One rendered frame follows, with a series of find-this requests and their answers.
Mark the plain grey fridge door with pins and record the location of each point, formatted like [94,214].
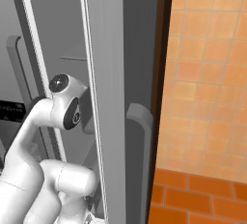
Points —
[109,73]

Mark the grey fridge door with dispenser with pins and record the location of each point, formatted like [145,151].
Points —
[9,9]

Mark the black dispenser panel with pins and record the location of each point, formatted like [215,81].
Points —
[11,110]

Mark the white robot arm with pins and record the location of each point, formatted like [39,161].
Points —
[22,170]

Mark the dark brown cupboard side panel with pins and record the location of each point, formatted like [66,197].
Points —
[160,57]

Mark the grey fridge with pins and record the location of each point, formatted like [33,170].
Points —
[58,25]

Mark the grey fridge shelf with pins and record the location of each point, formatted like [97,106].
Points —
[75,58]

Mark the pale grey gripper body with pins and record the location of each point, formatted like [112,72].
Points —
[87,112]

